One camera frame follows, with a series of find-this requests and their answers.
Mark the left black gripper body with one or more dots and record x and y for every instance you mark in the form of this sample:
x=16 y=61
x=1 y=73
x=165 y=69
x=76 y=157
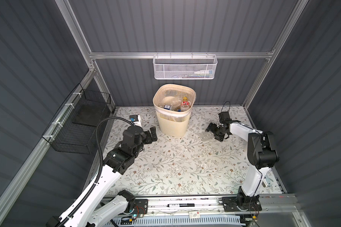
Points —
x=145 y=139

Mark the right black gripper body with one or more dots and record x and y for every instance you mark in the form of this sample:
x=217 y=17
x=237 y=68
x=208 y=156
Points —
x=220 y=135

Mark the clear bottle blue cap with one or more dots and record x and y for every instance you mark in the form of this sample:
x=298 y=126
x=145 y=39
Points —
x=206 y=136

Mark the clear bottle blue label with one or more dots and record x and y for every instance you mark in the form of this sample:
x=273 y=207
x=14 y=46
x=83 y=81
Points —
x=172 y=103

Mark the clear cola bottle yellow cap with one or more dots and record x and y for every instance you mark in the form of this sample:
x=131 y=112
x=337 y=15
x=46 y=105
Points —
x=185 y=104

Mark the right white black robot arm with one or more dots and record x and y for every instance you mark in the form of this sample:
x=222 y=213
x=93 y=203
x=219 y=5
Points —
x=261 y=154

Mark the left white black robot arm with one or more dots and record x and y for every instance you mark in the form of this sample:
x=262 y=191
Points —
x=84 y=212

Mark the beige slatted plastic bin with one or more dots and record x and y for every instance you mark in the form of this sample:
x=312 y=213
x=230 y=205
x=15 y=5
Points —
x=173 y=123

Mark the white tube in basket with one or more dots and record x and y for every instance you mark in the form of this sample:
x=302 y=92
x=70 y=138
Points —
x=204 y=72

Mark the black marker pen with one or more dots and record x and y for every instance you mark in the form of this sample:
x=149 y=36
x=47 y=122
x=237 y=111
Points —
x=180 y=205

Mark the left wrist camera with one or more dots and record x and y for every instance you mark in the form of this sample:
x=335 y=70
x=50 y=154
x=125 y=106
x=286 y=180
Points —
x=136 y=120

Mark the black wire mesh basket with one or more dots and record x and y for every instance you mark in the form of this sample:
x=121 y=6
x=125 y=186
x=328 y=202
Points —
x=74 y=131

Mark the white wire mesh basket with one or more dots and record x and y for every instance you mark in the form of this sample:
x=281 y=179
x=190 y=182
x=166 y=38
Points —
x=183 y=67

